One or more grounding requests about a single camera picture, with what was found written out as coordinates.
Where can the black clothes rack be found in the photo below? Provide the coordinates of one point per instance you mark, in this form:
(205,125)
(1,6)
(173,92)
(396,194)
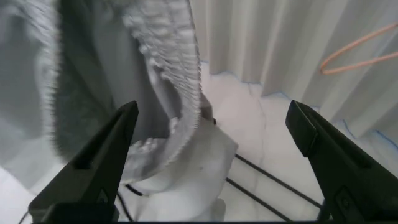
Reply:
(264,172)

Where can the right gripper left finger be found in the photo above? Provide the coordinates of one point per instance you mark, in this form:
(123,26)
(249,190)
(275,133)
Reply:
(93,177)

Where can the pale grey shorts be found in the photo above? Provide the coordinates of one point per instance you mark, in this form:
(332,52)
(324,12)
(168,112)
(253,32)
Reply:
(174,77)

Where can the pink clothes hanger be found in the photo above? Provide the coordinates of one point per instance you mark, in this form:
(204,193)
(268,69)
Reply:
(357,64)

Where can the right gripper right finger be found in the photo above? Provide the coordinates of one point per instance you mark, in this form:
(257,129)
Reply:
(351,174)

